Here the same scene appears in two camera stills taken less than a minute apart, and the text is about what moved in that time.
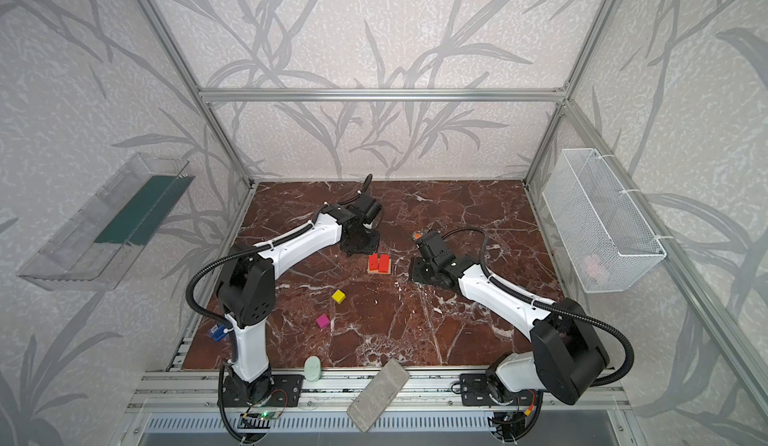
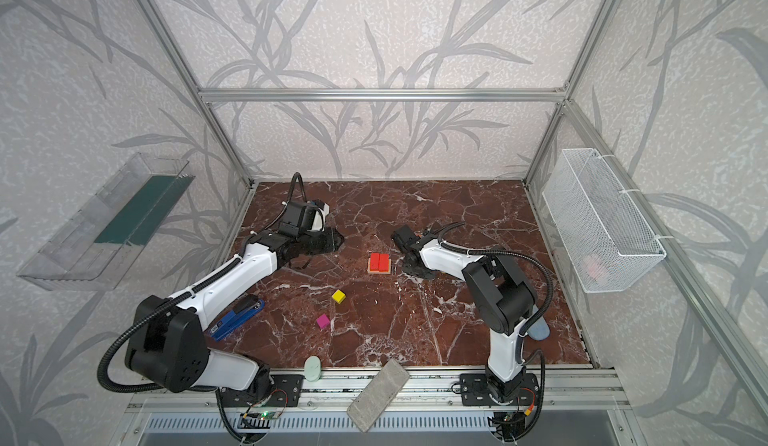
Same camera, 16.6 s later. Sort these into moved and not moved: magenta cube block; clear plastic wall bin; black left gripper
Moved: black left gripper
Not moved: clear plastic wall bin; magenta cube block
